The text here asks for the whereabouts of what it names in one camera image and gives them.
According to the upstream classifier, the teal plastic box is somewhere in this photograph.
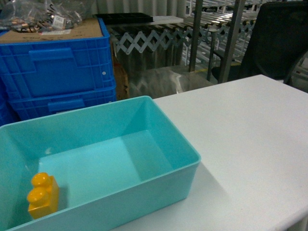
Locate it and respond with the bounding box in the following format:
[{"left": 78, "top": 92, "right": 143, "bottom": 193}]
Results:
[{"left": 0, "top": 96, "right": 201, "bottom": 231}]

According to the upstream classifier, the yellow toy block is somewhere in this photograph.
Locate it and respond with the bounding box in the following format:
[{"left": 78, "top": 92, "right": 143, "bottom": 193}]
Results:
[{"left": 27, "top": 172, "right": 59, "bottom": 219}]

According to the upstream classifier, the expandable roller conveyor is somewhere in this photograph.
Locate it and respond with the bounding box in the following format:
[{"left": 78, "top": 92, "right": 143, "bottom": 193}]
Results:
[{"left": 108, "top": 18, "right": 256, "bottom": 56}]

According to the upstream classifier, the black tray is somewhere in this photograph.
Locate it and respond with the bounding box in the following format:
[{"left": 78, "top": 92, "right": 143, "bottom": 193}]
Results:
[{"left": 94, "top": 13, "right": 154, "bottom": 25}]

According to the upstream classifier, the brown cardboard sheet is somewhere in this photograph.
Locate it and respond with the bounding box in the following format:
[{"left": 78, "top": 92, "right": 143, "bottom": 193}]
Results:
[{"left": 0, "top": 18, "right": 104, "bottom": 44}]

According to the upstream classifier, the blue crate with cardboard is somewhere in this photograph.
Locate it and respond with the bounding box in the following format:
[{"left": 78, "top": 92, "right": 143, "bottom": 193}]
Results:
[{"left": 0, "top": 17, "right": 116, "bottom": 100}]

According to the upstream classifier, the lower right blue crate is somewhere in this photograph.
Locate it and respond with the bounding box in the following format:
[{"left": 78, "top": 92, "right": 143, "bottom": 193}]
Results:
[{"left": 9, "top": 86, "right": 116, "bottom": 120}]

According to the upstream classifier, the clear bag of parts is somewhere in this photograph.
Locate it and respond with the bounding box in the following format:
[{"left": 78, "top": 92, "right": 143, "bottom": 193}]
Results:
[{"left": 0, "top": 0, "right": 93, "bottom": 33}]

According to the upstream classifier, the black office chair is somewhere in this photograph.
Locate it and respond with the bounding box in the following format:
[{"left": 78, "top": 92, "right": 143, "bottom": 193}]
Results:
[{"left": 211, "top": 1, "right": 308, "bottom": 85}]

